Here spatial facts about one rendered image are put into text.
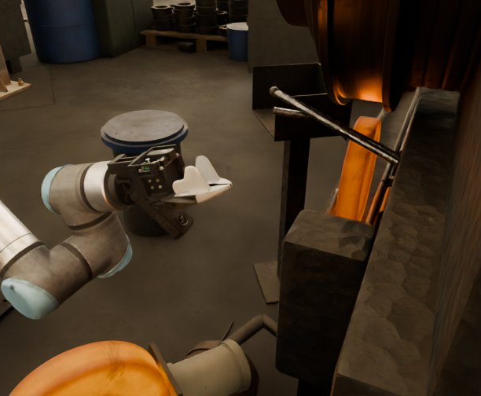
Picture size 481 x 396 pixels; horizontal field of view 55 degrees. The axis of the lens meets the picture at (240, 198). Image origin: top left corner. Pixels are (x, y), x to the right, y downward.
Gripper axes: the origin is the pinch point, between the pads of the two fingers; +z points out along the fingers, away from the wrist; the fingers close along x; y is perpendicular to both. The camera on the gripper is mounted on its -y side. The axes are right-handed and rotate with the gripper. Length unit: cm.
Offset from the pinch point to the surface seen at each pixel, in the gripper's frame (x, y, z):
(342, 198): 3.3, -4.3, 17.0
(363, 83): -2.3, 13.9, 24.1
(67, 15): 243, 35, -254
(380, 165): 38.6, -16.8, 15.0
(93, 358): -35.4, 2.8, 4.8
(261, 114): 66, -10, -23
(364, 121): 12.5, 3.7, 19.7
